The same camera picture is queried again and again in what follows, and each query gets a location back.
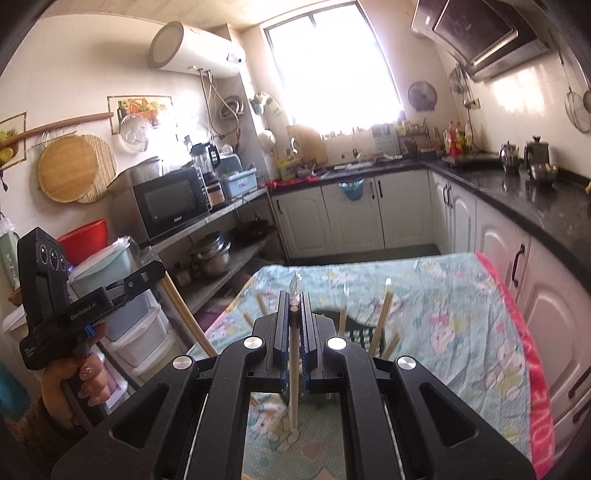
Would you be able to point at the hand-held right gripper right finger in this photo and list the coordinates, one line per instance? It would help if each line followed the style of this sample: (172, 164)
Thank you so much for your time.
(305, 332)

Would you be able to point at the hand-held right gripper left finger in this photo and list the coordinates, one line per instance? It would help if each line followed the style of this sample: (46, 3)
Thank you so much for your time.
(284, 327)

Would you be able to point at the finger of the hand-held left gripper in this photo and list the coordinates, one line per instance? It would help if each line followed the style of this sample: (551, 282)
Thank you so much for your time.
(138, 279)

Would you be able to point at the bamboo chopstick pair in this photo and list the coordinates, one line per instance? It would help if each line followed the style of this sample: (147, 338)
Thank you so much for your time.
(248, 320)
(294, 406)
(393, 344)
(342, 321)
(382, 323)
(261, 305)

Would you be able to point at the green plastic utensil holder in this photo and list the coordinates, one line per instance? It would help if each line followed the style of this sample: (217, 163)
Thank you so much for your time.
(358, 328)

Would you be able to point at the person's left forearm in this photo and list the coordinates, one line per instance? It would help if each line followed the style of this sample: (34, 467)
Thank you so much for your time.
(41, 438)

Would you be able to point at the row of hanging kitchen utensils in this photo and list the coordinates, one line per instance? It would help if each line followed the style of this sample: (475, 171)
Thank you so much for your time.
(457, 79)

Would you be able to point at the person's left hand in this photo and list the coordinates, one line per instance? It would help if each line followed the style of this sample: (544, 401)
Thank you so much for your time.
(69, 383)

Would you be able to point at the light green plastic bucket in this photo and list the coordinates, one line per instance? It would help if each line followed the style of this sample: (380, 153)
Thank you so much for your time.
(106, 267)

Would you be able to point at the white plastic drawer unit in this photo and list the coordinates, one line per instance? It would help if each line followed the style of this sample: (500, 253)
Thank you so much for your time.
(143, 332)

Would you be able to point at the red plastic basin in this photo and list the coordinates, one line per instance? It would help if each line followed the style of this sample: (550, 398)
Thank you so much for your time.
(85, 237)

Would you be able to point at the long wooden stick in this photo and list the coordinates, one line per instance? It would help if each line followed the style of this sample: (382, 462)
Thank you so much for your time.
(189, 318)

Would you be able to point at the steel cooking pot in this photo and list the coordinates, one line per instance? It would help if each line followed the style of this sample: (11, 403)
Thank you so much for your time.
(212, 258)

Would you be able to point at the black microwave oven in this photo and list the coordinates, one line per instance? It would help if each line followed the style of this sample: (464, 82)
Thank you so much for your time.
(171, 203)

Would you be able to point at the black wok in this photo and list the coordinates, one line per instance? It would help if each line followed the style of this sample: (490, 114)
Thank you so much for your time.
(251, 228)

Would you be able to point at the stone kitchen shelf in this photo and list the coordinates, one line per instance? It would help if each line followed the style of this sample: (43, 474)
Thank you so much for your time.
(221, 207)

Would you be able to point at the small grey appliance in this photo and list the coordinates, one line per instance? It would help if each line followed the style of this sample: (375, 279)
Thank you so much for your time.
(214, 196)

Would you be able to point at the round woven mat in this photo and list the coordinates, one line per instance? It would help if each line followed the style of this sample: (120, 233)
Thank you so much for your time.
(106, 170)

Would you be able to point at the round wooden cutting board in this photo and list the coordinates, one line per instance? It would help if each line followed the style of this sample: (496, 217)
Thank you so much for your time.
(67, 168)

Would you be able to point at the white kitchen cabinets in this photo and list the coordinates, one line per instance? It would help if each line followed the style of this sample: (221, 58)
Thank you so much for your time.
(355, 217)

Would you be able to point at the black blender jug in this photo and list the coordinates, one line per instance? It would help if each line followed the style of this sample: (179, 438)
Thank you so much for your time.
(203, 159)

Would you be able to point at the light blue plastic box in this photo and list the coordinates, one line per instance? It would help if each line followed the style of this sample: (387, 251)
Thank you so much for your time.
(238, 182)

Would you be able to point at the red cloth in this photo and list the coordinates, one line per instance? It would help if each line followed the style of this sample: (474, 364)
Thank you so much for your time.
(286, 184)

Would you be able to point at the cartoon printed tablecloth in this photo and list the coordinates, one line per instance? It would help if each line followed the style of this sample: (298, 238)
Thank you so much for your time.
(452, 314)

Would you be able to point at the blue hanging bag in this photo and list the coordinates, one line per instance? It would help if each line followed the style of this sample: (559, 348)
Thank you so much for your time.
(353, 190)

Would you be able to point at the long wooden rolling pin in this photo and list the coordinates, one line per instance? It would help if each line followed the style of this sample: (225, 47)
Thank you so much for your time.
(55, 128)

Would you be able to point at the yellow packet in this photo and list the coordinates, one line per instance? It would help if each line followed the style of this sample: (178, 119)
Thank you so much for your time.
(287, 167)

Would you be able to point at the white jug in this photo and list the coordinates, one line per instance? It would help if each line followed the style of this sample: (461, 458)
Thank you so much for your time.
(267, 139)

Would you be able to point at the blue knife block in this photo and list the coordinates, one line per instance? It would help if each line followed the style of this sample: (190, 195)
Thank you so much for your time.
(383, 139)

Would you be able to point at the spice rack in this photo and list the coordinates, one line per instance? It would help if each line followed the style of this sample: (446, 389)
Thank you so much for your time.
(415, 137)

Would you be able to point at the white water heater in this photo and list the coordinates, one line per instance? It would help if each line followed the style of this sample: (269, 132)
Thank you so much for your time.
(194, 48)

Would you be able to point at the cluster of condiment bottles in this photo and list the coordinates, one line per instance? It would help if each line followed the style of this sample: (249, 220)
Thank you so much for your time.
(457, 137)

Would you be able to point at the black stone countertop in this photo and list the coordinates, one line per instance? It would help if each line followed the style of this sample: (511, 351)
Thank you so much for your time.
(531, 198)

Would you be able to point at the kitchen window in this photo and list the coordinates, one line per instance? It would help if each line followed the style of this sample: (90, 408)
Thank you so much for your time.
(332, 64)

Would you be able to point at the steel kettle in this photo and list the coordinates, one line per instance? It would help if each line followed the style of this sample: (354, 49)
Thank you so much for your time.
(510, 156)

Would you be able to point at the black range hood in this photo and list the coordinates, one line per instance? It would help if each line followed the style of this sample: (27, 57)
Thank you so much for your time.
(480, 32)

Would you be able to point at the fruit picture wall tile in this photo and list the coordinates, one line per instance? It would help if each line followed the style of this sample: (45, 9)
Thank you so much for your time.
(138, 105)
(9, 138)

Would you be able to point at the white wall holder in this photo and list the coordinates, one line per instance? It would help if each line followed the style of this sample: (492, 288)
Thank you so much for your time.
(265, 104)

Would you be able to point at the grey wall fan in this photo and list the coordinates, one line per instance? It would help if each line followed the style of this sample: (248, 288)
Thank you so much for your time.
(422, 95)

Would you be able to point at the white wall socket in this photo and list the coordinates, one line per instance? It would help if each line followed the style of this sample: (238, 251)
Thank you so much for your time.
(472, 104)

